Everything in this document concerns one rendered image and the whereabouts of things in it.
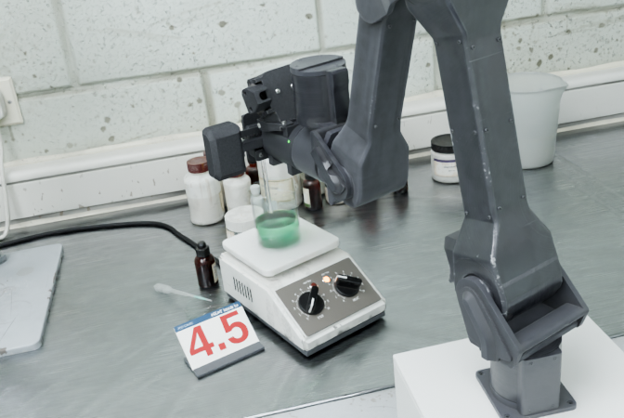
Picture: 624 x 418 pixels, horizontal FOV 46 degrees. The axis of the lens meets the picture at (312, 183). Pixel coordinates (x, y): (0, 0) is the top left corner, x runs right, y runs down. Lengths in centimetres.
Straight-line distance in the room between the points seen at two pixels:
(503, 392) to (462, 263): 12
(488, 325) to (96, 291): 68
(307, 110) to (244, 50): 63
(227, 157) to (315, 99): 14
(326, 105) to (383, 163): 9
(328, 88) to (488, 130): 21
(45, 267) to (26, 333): 19
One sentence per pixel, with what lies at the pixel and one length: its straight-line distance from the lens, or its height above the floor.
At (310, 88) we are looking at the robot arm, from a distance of 73.
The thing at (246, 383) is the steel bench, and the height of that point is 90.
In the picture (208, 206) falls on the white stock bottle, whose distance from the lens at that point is 124.
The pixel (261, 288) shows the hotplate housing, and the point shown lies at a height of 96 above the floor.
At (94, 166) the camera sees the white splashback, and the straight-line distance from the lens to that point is 136.
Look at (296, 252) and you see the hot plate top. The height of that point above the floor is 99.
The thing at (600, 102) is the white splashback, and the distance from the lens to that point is 158.
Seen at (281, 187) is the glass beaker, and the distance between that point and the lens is 97.
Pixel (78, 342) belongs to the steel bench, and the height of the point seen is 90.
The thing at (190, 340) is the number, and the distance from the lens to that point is 92.
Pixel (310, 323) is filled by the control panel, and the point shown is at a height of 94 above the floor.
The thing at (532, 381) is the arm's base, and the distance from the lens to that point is 63.
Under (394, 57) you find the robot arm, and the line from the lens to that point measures 64.
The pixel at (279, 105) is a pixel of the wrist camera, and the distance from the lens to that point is 80.
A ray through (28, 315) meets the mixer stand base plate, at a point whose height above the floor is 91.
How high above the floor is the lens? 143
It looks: 23 degrees down
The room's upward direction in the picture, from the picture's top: 6 degrees counter-clockwise
